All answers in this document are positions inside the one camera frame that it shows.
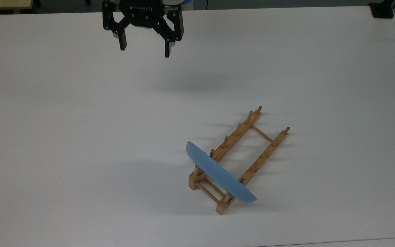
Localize wooden plate rack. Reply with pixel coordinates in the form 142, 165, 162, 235
188, 106, 290, 215

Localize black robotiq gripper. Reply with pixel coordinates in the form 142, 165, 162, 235
102, 0, 184, 58

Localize blue plate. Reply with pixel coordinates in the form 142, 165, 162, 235
186, 141, 258, 203

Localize light wooden side table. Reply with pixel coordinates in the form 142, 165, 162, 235
0, 0, 34, 11

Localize black table clamp block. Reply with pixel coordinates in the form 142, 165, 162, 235
368, 0, 395, 19

